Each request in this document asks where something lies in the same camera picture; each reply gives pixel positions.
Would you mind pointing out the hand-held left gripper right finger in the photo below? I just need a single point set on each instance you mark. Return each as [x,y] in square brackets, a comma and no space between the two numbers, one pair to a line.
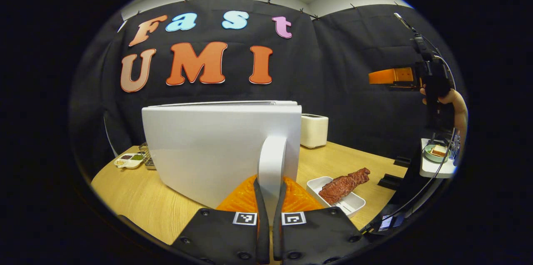
[278,236]

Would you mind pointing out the white divided seasoning dish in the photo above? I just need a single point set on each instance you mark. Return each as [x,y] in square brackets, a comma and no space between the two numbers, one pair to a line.
[129,161]

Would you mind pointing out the green bowl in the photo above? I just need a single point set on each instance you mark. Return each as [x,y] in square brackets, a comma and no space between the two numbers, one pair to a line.
[429,154]

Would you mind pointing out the black block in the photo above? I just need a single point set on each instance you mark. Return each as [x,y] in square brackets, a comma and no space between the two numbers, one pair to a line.
[389,181]
[402,161]

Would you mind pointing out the row of black cloth clips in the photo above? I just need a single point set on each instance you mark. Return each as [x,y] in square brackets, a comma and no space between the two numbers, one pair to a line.
[269,1]

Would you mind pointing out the toast slice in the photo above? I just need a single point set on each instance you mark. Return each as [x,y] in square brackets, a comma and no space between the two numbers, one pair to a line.
[439,151]

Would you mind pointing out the white side table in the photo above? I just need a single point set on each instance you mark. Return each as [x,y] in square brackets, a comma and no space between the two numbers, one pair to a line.
[433,170]

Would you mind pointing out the black backdrop cloth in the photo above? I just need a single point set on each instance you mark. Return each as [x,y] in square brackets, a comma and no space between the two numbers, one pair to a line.
[333,69]

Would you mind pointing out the black device with screen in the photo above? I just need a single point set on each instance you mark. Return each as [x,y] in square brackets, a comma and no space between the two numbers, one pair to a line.
[387,222]

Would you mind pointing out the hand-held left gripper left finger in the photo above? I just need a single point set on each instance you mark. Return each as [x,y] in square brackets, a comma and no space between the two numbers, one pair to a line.
[262,231]

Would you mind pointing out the white rectangular tray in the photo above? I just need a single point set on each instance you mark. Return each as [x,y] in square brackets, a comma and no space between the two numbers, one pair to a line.
[352,204]

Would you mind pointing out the white toaster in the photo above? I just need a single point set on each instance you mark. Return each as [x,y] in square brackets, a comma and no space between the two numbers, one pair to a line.
[314,131]

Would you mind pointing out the red-brown meat piece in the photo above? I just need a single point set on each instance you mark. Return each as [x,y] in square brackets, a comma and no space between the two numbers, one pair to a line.
[341,186]

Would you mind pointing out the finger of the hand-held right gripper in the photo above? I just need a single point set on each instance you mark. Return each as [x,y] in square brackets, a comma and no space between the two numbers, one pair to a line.
[404,86]
[391,76]

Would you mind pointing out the white microwave oven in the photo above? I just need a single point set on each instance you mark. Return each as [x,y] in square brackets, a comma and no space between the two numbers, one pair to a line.
[208,148]

